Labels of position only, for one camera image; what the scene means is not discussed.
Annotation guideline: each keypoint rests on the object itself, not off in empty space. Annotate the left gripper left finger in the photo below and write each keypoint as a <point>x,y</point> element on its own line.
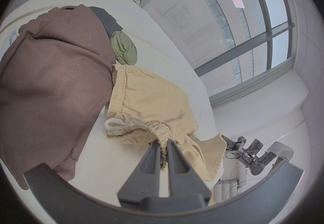
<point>144,175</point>

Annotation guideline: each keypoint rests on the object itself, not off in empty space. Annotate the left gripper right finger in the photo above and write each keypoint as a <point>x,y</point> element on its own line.
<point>184,177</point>

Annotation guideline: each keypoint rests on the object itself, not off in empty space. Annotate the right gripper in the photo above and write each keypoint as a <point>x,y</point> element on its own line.
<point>239,151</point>

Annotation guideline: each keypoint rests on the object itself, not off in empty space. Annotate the beige shorts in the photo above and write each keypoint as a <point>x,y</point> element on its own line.
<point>151,91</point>

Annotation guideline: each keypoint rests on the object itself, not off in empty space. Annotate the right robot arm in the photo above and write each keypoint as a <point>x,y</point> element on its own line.
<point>278,149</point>

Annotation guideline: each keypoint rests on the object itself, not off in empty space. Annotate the bed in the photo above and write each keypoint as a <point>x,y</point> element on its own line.
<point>164,48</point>

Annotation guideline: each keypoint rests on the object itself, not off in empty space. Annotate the window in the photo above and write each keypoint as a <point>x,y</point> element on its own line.
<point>202,28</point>

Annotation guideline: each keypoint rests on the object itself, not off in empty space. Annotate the green garment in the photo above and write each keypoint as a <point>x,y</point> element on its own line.
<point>124,48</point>

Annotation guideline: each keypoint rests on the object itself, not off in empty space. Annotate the brown garment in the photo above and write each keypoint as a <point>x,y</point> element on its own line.
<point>50,78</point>

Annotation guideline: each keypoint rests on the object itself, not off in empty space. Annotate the black garment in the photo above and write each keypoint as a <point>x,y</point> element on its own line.
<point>106,19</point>

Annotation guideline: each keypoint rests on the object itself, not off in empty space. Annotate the white garment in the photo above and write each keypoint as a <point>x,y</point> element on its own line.
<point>12,38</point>

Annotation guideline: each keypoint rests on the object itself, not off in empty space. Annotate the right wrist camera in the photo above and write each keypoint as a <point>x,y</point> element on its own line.
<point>256,145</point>

